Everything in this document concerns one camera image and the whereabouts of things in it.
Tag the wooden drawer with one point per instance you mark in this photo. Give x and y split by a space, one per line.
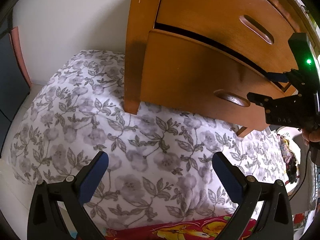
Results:
191 76
253 31

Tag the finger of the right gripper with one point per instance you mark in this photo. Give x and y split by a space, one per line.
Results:
260 100
284 77

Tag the grey floral bedsheet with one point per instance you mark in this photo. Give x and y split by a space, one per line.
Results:
160 160

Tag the wooden nightstand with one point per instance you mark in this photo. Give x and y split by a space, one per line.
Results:
142 20

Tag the colourful clutter pile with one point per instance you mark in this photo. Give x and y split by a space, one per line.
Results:
291 156

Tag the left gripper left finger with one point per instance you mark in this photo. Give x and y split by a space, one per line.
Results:
45 220

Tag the red floral blanket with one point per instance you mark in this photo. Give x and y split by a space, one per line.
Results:
197 229

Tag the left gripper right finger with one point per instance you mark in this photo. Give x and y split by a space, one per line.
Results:
275 218

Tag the person's right hand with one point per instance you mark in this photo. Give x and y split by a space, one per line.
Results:
308 137

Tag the dark blue cabinet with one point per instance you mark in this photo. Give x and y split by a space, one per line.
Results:
15 81

